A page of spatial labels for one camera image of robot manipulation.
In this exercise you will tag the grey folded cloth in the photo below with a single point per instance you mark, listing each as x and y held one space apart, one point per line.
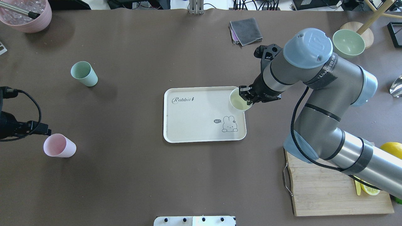
245 31

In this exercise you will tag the green lime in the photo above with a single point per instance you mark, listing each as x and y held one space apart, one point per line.
398 200

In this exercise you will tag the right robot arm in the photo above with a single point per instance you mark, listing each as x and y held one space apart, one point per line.
336 85

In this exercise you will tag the cream white plastic cup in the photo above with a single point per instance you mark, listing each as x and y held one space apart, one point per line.
238 102

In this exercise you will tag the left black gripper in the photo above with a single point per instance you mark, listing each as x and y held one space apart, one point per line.
6 122

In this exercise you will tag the mint green plastic cup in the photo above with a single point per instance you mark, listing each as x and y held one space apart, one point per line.
83 72

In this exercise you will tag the lemon half left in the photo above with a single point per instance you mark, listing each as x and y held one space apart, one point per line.
369 190

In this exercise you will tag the metal muddler tool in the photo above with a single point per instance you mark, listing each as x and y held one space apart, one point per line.
18 10

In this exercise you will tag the metal scoop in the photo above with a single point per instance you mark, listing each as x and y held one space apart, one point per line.
396 87

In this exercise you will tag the yellow plastic knife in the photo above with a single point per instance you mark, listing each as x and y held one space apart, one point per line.
358 187

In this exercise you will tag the mint green bowl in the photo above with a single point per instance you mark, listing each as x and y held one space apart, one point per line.
348 44

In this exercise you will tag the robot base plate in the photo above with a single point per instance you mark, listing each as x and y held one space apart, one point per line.
195 221

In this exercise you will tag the pink plastic cup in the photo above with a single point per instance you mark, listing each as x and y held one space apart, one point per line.
57 145

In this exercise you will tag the black framed glass tray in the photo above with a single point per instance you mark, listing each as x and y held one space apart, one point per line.
394 29

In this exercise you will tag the white rabbit tray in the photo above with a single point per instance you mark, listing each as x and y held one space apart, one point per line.
202 114

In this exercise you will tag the wooden cutting board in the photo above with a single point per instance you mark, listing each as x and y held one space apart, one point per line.
317 191

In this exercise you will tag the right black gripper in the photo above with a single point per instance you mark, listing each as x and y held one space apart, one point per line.
262 88

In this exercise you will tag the pink bowl with ice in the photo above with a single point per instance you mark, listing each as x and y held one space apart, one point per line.
26 24

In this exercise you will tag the yellow lemon left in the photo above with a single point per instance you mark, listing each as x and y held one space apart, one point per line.
393 148

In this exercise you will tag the aluminium frame post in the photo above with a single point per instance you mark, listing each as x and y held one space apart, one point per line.
196 7

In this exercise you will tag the wooden mug tree stand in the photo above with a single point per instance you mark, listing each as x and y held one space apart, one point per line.
363 29

